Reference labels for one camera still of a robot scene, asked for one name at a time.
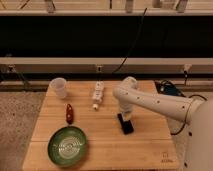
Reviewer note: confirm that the black rectangular eraser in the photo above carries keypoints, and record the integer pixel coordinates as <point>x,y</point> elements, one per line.
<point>126,125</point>

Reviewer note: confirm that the green patterned plate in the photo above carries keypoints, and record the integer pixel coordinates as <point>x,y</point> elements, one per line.
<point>67,146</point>

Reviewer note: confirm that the blue device on floor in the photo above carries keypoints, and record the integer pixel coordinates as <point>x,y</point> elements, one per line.
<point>169,89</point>

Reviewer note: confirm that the red chili pepper toy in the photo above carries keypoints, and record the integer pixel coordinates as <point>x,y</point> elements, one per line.
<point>69,114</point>

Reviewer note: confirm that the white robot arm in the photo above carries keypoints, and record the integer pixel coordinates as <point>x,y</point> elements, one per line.
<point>197,114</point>

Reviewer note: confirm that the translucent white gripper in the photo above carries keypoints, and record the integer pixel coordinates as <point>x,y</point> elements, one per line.
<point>125,117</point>

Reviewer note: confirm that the translucent plastic cup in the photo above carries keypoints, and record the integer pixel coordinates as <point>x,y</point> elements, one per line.
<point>58,85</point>

